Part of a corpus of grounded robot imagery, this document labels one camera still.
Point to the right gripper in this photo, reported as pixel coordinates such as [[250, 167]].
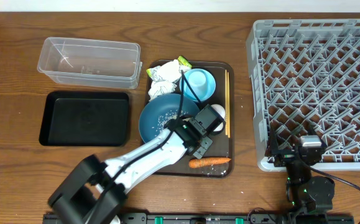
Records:
[[285, 156]]

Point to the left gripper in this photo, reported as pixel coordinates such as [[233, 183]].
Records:
[[202, 156]]

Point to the orange carrot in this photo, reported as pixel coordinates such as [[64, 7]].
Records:
[[208, 161]]

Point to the pile of white rice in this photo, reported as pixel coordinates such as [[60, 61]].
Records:
[[165, 117]]

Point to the large blue plate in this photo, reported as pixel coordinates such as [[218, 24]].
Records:
[[148, 117]]

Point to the white paper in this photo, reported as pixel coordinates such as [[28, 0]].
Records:
[[168, 72], [161, 88]]

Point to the green and silver wrapper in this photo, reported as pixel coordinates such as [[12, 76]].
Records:
[[184, 61]]

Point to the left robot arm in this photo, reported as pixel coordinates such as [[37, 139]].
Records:
[[95, 191]]

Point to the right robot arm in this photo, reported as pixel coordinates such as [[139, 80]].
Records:
[[310, 196]]

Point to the grey dishwasher rack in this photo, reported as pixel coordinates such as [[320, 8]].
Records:
[[307, 73]]

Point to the white paper cup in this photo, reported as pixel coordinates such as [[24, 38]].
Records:
[[221, 111]]

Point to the light blue plastic cup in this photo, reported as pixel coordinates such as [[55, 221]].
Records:
[[198, 82]]

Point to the dark brown serving tray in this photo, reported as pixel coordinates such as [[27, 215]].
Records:
[[222, 146]]

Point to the small light blue bowl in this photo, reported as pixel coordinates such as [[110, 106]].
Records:
[[211, 84]]

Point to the right wooden chopstick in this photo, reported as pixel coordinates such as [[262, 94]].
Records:
[[229, 107]]

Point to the wooden chopstick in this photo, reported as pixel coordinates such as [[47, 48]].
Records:
[[226, 103], [229, 107]]

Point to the left wooden chopstick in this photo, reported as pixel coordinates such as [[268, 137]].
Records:
[[226, 103]]

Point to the black tray bin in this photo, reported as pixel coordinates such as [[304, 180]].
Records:
[[85, 118]]

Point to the clear plastic bin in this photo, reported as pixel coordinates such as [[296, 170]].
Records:
[[88, 62]]

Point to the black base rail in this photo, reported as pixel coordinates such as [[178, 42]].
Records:
[[143, 218]]

